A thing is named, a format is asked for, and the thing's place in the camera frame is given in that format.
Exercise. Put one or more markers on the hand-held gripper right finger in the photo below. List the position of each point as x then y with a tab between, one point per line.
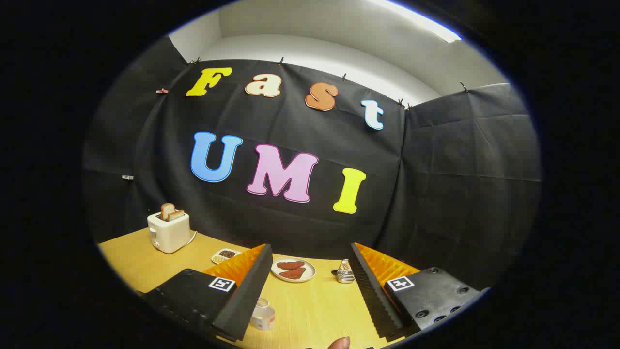
375	300

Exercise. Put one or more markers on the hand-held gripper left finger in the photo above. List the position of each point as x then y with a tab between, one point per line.
247	300

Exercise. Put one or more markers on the clear plastic juice bottle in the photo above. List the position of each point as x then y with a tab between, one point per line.
264	317

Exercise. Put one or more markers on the white divided snack dish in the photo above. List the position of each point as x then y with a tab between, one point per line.
225	255

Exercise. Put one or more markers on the brown meat piece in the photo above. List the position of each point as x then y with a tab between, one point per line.
293	274
289	265

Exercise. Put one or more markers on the wooden table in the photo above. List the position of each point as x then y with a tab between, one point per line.
310	310

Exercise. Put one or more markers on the white round plate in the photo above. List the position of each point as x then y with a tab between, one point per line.
310	272

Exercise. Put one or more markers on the cream toaster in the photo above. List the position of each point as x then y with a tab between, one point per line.
169	235

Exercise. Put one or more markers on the toast slice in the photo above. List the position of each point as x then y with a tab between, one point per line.
166	209
176	214

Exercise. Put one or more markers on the black backdrop cloth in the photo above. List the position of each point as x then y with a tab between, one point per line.
436	194

